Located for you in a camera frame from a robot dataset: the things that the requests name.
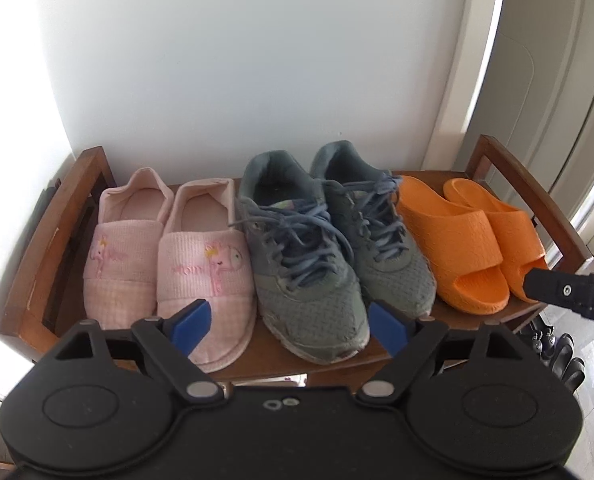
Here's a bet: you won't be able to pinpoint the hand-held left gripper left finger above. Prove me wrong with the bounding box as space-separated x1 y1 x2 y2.
54 299 226 405

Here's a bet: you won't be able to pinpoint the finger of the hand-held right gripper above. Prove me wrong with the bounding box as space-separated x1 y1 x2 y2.
522 268 594 326

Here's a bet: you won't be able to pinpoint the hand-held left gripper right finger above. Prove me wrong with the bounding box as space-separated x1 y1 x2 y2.
356 300 534 405

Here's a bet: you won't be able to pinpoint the pink fabric slipper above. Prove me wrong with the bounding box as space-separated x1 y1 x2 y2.
156 177 256 373
83 169 174 331

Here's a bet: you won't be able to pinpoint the orange textured slide sandal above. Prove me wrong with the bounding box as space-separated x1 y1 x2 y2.
443 178 550 305
394 175 510 316

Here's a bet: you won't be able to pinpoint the grey lace-up sneaker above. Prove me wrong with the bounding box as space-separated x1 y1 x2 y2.
234 150 370 365
309 141 437 318

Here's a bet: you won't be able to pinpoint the wooden shoe rack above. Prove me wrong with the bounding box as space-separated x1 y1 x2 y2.
0 135 594 391

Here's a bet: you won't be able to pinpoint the black shoes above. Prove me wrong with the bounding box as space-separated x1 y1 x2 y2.
520 312 586 393

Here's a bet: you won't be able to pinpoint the white door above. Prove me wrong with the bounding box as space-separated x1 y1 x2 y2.
429 0 594 261

